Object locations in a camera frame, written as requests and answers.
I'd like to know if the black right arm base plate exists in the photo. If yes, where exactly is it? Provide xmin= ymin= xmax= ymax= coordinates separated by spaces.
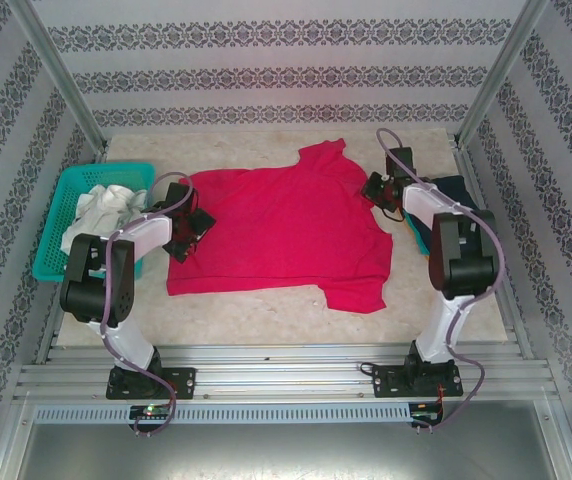
xmin=371 ymin=362 xmax=465 ymax=400

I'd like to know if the aluminium mounting rail frame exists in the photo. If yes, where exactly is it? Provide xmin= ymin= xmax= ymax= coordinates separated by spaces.
xmin=13 ymin=342 xmax=562 ymax=401

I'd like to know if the grey metal sheet panel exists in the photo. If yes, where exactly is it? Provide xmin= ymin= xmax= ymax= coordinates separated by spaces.
xmin=13 ymin=422 xmax=572 ymax=480

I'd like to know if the white t-shirt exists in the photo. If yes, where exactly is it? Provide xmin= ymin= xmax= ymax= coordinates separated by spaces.
xmin=60 ymin=183 xmax=150 ymax=256

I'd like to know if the grey slotted cable duct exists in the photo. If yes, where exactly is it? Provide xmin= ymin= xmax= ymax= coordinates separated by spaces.
xmin=33 ymin=404 xmax=412 ymax=424

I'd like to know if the navy folded t-shirt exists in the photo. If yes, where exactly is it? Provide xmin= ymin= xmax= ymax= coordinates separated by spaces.
xmin=428 ymin=174 xmax=480 ymax=214

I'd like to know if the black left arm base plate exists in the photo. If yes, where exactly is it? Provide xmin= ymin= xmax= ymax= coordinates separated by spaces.
xmin=105 ymin=367 xmax=198 ymax=401

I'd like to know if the red t-shirt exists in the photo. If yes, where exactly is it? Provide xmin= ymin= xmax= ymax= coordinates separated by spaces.
xmin=165 ymin=138 xmax=395 ymax=315

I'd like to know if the teal plastic basket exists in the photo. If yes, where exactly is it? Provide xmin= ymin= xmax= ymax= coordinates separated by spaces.
xmin=32 ymin=162 xmax=158 ymax=285

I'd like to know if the small circuit board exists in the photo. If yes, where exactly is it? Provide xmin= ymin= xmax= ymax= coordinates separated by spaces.
xmin=410 ymin=402 xmax=445 ymax=426
xmin=128 ymin=404 xmax=175 ymax=419

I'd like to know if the aluminium side rail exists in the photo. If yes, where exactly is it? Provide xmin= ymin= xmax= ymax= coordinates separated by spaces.
xmin=453 ymin=142 xmax=535 ymax=361
xmin=35 ymin=149 xmax=110 ymax=364

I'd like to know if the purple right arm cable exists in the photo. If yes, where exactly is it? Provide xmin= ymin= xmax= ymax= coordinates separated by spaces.
xmin=375 ymin=127 xmax=507 ymax=431

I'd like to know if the aluminium frame post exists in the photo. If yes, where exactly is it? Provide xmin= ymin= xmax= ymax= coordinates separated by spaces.
xmin=453 ymin=0 xmax=550 ymax=147
xmin=8 ymin=0 xmax=110 ymax=154

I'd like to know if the teal folded t-shirt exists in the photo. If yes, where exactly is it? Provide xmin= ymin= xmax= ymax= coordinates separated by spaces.
xmin=404 ymin=209 xmax=433 ymax=257

